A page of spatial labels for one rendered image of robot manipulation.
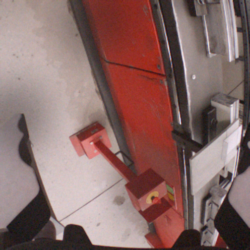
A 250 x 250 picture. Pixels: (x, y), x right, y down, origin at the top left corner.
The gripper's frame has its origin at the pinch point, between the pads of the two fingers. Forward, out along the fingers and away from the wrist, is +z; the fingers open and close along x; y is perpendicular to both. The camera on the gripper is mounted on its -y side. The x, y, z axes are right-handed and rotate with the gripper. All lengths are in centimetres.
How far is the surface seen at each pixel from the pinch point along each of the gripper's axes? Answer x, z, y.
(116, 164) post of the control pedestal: -10, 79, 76
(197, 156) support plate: 19, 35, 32
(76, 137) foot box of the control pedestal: -42, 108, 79
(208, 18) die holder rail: 22, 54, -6
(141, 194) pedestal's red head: 4, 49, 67
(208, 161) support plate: 25, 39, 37
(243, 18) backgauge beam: 43, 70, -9
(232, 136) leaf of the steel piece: 35, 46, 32
